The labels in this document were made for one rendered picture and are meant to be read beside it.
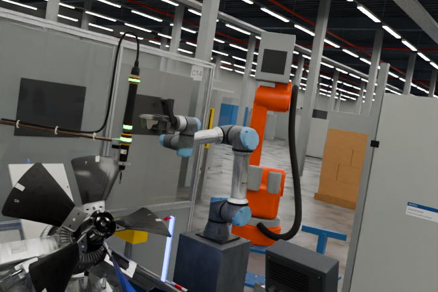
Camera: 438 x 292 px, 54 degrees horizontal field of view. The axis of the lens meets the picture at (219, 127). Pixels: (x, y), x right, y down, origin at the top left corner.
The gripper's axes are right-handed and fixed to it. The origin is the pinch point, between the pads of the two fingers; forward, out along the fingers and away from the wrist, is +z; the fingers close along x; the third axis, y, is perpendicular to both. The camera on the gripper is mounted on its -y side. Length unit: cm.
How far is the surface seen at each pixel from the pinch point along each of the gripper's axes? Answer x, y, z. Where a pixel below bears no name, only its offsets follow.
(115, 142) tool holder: 2.1, 12.3, 10.0
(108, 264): -1, 64, 7
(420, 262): -81, 69, -172
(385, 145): -47, 1, -172
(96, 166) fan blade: 16.8, 25.7, 6.9
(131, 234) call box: 23, 63, -25
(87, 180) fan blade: 15.7, 31.4, 11.7
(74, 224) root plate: 3, 46, 23
